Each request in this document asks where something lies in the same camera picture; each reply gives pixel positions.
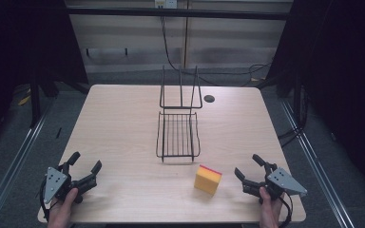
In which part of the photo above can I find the metal floor rail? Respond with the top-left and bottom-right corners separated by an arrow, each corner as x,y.
0,103 -> 55,228
279,97 -> 357,228

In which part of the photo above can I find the black horizontal frame bar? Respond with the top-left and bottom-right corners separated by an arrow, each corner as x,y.
66,7 -> 291,21

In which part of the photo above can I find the black wall cable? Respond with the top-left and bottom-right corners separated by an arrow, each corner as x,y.
160,14 -> 273,87

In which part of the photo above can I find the black floor cable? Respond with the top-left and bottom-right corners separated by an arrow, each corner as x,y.
277,85 -> 310,148

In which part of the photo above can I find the dark curtain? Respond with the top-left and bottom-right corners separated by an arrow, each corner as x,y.
264,0 -> 365,210
0,0 -> 90,156

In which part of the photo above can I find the person's left hand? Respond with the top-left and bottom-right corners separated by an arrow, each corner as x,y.
48,187 -> 80,228

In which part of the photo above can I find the white wall socket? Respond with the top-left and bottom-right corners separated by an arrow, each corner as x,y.
154,0 -> 179,10

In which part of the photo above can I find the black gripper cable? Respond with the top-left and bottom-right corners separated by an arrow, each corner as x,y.
278,192 -> 295,228
39,179 -> 51,222

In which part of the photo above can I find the person's right hand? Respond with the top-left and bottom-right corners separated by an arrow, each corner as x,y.
259,186 -> 283,228

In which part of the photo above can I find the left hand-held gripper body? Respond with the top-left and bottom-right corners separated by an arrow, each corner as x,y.
43,161 -> 98,205

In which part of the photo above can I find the yellow floor tape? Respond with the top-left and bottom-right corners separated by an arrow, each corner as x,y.
17,88 -> 32,106

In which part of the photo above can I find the black wire rack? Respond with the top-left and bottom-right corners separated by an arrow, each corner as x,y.
155,65 -> 203,163

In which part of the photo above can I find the yellow sponge with red edge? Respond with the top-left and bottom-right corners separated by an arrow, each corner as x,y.
193,163 -> 223,197

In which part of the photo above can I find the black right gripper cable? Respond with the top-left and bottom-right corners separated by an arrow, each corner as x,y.
278,192 -> 295,228

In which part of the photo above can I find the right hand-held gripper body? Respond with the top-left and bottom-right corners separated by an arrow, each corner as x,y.
241,161 -> 308,204

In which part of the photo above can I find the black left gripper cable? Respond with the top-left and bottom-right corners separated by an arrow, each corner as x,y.
39,179 -> 51,222

